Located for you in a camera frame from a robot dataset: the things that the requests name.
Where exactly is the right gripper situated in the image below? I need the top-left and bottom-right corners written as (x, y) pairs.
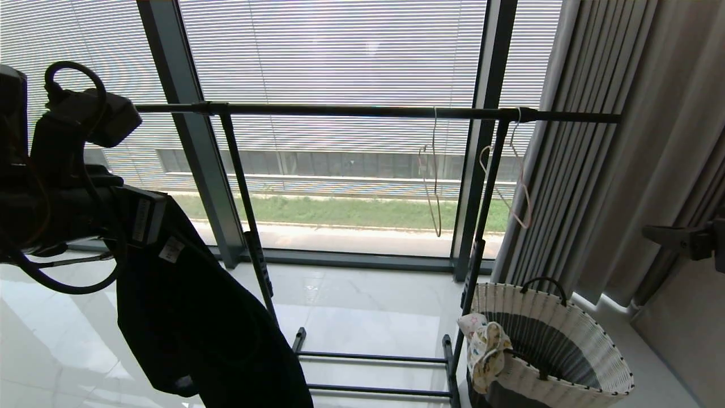
top-left (687, 218), bottom-right (725, 262)

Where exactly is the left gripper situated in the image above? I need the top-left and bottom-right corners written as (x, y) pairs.
top-left (57, 175), bottom-right (169, 251)

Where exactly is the black garment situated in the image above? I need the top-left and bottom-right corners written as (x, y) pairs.
top-left (116, 192), bottom-right (314, 408)

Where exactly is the pink clothes hanger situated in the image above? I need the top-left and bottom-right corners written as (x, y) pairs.
top-left (417, 107), bottom-right (444, 238)
top-left (478, 107), bottom-right (534, 231)

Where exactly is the white laundry basket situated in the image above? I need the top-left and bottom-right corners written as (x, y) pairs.
top-left (465, 276), bottom-right (636, 408)

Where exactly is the black clothes rack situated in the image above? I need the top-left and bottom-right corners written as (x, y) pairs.
top-left (134, 101), bottom-right (622, 408)

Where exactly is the window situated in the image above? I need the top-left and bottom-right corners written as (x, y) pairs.
top-left (0, 0), bottom-right (565, 285)

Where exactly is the beige curtain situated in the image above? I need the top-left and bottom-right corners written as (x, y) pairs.
top-left (489, 0), bottom-right (725, 319)

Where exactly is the cream printed garment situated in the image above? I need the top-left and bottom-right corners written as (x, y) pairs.
top-left (456, 312), bottom-right (514, 395)

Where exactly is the black cable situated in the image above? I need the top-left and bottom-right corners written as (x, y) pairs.
top-left (8, 164), bottom-right (123, 296)
top-left (44, 61), bottom-right (109, 115)

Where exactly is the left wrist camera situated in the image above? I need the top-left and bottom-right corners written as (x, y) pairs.
top-left (31, 87), bottom-right (143, 188)

